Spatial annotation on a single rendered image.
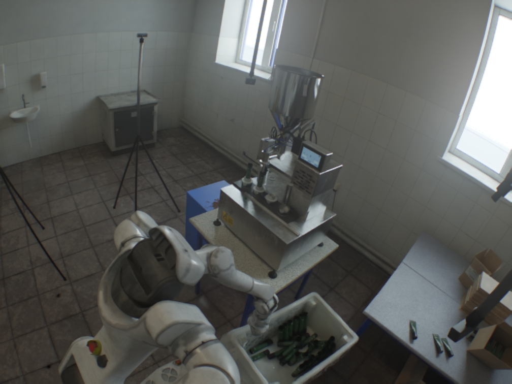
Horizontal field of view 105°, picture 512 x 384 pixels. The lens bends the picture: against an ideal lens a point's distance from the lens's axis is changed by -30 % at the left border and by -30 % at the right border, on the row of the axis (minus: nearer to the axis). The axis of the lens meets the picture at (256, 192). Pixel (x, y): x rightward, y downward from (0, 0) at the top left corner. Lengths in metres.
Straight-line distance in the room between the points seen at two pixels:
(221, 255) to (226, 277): 0.08
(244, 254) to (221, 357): 1.26
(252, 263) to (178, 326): 1.23
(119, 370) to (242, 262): 1.16
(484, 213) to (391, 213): 0.97
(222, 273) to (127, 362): 0.42
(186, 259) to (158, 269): 0.06
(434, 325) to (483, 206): 1.23
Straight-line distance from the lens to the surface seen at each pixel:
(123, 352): 0.65
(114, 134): 4.23
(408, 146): 2.72
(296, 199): 1.61
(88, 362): 0.77
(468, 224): 2.80
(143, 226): 0.73
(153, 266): 0.51
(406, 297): 1.96
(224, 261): 0.88
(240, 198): 1.69
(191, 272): 0.49
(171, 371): 1.72
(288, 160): 1.82
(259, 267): 1.67
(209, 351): 0.51
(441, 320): 2.02
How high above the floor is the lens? 1.98
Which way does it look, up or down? 33 degrees down
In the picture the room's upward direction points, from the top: 12 degrees clockwise
